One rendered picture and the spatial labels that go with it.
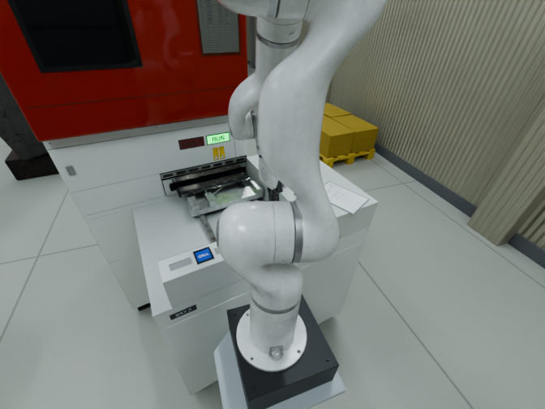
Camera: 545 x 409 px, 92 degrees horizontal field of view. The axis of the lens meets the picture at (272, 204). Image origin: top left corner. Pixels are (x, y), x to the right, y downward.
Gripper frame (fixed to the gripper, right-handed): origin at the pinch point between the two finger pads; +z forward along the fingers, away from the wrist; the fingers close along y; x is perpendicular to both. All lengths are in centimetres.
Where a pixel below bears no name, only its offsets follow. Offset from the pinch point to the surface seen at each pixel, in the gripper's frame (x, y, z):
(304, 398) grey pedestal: -15, 39, 38
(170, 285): -38.1, 0.5, 18.4
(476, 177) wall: 241, -47, 66
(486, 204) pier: 222, -25, 81
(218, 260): -22.2, 0.3, 15.9
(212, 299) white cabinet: -26.5, -2.8, 34.3
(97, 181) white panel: -55, -59, -1
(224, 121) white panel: 4, -55, -18
